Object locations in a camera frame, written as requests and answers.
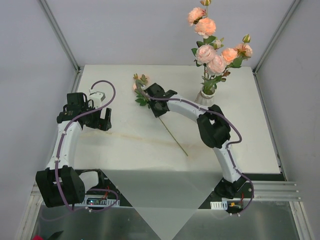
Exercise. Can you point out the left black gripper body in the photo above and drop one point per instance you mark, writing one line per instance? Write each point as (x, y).
(100, 120)

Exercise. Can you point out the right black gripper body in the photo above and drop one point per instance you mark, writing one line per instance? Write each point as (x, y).
(152, 91)

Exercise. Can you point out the peach rose stem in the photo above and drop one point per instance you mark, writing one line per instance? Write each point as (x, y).
(204, 26)
(143, 101)
(230, 58)

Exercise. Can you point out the pale pink rose stem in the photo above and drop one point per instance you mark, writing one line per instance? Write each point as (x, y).
(204, 53)

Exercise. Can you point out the white wrapping paper sheet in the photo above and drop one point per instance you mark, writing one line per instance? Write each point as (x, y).
(166, 223)

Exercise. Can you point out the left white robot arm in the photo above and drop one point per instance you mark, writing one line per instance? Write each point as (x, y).
(59, 183)

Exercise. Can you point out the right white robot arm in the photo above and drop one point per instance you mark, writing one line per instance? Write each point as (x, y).
(214, 130)

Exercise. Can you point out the white ribbed ceramic vase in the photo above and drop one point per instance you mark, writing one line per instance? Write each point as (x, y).
(205, 99)

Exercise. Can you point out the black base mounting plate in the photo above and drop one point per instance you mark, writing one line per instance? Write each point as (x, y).
(204, 179)

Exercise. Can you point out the left white cable duct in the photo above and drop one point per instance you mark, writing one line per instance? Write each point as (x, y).
(101, 203)

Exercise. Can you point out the white cable duct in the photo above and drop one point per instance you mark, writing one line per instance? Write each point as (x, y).
(226, 205)
(101, 203)

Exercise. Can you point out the left aluminium frame post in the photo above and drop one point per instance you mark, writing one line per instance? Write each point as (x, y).
(59, 34)

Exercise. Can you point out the aluminium frame post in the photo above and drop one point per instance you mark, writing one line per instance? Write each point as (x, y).
(59, 34)
(280, 28)

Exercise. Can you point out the right white cable duct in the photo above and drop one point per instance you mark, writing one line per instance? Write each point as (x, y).
(226, 205)

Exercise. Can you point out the right aluminium frame post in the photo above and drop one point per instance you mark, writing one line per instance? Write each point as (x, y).
(280, 28)

